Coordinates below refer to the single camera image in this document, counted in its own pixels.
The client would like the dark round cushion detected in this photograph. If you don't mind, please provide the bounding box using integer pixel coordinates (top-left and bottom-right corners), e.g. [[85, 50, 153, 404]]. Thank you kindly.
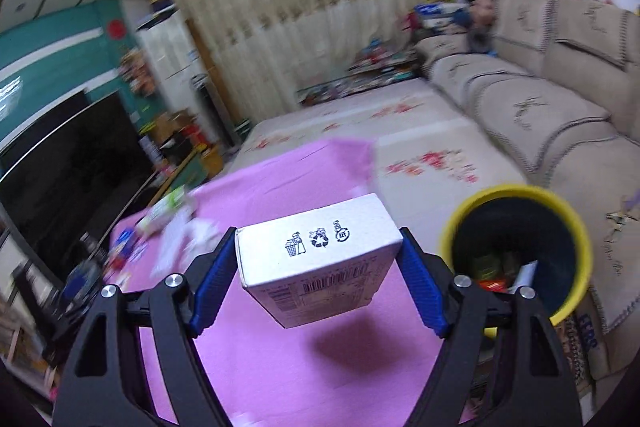
[[467, 27, 496, 55]]

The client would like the floral floor mat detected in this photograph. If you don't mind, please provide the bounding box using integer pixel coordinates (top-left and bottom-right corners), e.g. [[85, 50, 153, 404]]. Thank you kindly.
[[227, 79, 531, 248]]

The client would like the beige sofa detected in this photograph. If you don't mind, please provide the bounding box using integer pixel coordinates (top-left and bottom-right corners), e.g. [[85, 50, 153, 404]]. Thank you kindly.
[[415, 0, 640, 388]]

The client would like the blue white box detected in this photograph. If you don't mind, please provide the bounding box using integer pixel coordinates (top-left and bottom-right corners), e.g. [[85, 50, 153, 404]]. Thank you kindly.
[[112, 229, 138, 258]]

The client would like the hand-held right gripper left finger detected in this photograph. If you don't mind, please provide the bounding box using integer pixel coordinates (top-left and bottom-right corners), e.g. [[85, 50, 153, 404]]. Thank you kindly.
[[52, 226, 238, 427]]

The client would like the black tower fan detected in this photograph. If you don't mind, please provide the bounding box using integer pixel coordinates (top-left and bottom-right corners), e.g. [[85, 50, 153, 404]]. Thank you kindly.
[[192, 74, 231, 148]]

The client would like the black television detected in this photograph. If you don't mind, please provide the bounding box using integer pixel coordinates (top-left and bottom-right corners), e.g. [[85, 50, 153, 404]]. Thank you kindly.
[[0, 89, 156, 278]]

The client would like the blue star bag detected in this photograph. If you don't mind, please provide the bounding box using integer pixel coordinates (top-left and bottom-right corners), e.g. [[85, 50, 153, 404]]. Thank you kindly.
[[415, 2, 468, 28]]

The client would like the pile of books and toys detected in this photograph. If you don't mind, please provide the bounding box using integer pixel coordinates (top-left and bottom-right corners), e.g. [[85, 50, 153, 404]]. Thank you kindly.
[[297, 39, 423, 105]]

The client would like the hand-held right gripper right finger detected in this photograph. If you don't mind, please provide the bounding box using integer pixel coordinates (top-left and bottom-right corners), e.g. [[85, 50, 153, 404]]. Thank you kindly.
[[399, 227, 585, 427]]

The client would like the pale paper box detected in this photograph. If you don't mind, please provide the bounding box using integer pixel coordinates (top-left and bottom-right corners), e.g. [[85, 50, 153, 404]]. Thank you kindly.
[[234, 193, 403, 330]]

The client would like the artificial flower bunch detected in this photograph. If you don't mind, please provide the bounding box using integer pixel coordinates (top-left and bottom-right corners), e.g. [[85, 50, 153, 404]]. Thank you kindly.
[[120, 47, 156, 95]]

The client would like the white and green bottle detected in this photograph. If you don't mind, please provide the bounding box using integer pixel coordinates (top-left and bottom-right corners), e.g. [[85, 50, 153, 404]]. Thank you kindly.
[[137, 187, 188, 238]]

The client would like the beige curtain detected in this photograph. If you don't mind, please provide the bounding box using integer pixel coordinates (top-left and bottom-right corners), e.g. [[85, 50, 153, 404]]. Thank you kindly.
[[167, 0, 453, 130]]

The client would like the white standing air conditioner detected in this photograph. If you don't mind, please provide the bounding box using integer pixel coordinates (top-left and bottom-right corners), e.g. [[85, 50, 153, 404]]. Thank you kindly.
[[137, 9, 211, 118]]

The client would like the pink floral tablecloth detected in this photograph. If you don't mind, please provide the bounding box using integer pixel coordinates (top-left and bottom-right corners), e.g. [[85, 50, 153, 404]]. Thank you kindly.
[[102, 138, 481, 427]]

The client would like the yellow trash bin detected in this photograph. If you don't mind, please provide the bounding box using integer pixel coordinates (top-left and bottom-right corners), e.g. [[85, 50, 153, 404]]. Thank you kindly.
[[439, 184, 593, 340]]

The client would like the open cardboard box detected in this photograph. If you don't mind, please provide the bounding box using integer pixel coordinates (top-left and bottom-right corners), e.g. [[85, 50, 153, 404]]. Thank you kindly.
[[150, 109, 193, 142]]

